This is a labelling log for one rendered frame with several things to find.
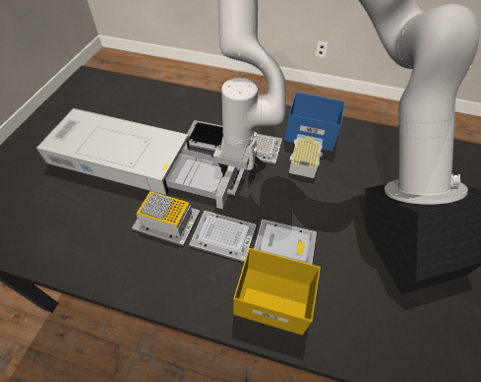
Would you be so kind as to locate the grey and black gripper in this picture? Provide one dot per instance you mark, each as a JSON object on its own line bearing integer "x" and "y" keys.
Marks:
{"x": 251, "y": 151}

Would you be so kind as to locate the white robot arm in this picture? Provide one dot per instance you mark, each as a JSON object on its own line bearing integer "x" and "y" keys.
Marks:
{"x": 442, "y": 42}

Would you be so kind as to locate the blue open-top bin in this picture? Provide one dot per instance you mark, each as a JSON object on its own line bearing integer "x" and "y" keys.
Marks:
{"x": 315, "y": 107}

